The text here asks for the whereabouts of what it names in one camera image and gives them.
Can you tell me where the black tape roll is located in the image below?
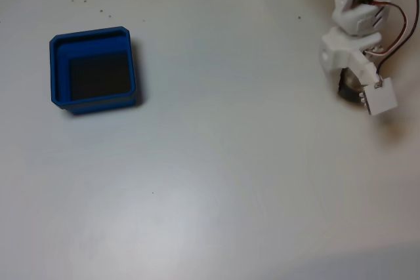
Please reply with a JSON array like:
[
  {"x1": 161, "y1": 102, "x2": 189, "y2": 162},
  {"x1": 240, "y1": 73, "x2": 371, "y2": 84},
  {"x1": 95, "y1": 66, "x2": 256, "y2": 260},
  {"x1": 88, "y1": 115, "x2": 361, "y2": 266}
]
[{"x1": 337, "y1": 68, "x2": 368, "y2": 106}]

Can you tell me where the blue square box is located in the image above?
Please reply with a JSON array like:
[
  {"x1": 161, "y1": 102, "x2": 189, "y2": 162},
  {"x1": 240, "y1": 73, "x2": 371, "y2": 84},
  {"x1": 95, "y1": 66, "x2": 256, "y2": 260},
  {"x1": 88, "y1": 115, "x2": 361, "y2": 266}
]
[{"x1": 49, "y1": 26, "x2": 138, "y2": 116}]

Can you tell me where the white camera box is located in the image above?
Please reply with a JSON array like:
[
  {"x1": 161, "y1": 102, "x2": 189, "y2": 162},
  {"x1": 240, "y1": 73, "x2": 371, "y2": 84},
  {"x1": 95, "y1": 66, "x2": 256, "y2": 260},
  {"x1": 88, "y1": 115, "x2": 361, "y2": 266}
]
[{"x1": 360, "y1": 77, "x2": 399, "y2": 116}]

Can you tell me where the black camera cable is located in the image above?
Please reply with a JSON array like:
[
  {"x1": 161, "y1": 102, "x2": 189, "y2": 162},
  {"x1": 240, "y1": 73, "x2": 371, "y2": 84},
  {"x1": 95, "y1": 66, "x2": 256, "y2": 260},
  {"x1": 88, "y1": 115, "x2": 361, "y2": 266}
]
[{"x1": 375, "y1": 0, "x2": 420, "y2": 86}]

